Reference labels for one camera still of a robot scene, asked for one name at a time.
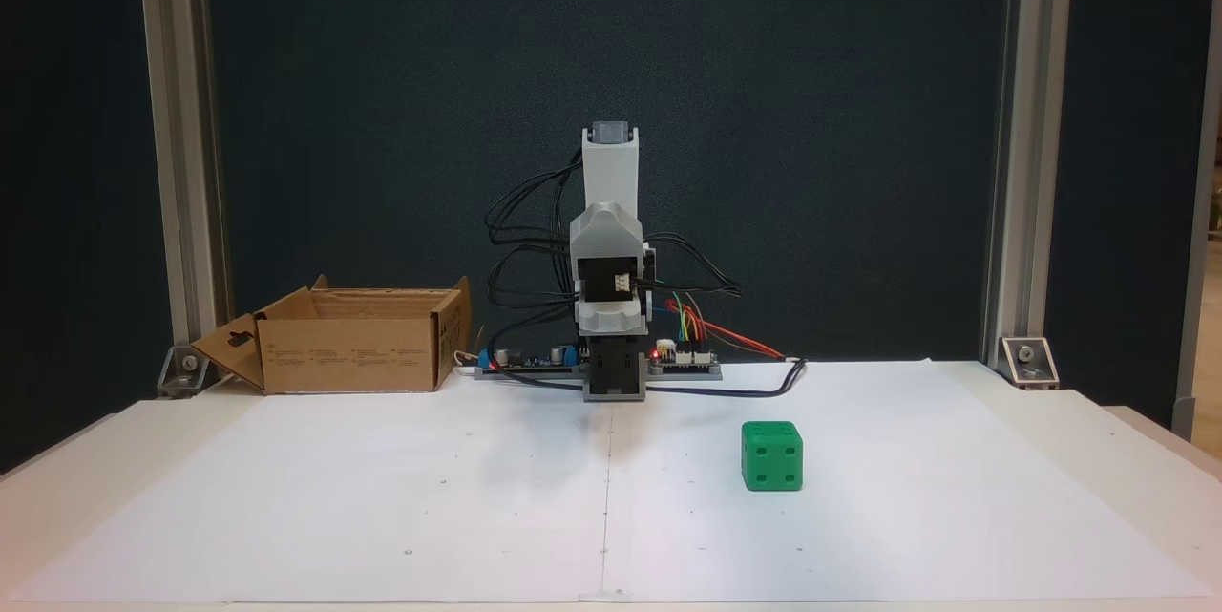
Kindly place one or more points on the aluminium frame post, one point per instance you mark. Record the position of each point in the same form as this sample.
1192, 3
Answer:
1195, 306
1031, 116
177, 116

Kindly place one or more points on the green die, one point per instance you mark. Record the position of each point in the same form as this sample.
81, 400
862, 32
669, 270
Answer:
771, 459

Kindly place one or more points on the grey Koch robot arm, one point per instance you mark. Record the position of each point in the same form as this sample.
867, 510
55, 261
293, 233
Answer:
608, 173

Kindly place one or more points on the blue power circuit board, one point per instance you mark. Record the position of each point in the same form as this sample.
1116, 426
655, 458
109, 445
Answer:
535, 359

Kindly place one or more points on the brown cardboard box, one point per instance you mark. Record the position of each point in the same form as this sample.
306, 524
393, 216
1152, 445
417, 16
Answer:
353, 364

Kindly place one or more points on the metal corner bracket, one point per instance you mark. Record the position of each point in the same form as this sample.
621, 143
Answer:
1029, 362
186, 369

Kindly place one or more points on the black motor controller board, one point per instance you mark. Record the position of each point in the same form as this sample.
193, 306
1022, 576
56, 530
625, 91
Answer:
687, 359

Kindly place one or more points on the dark blue partition panel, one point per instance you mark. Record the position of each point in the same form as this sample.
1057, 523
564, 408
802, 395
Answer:
430, 68
67, 163
1117, 163

